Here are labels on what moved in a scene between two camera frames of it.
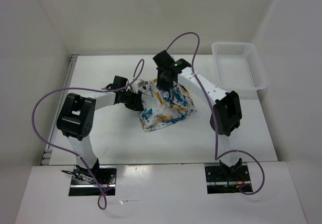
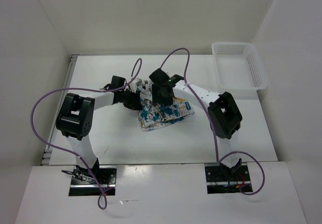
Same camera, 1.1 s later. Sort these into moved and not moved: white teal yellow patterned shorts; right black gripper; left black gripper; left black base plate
Moved: right black gripper
Not moved: left black gripper; white teal yellow patterned shorts; left black base plate
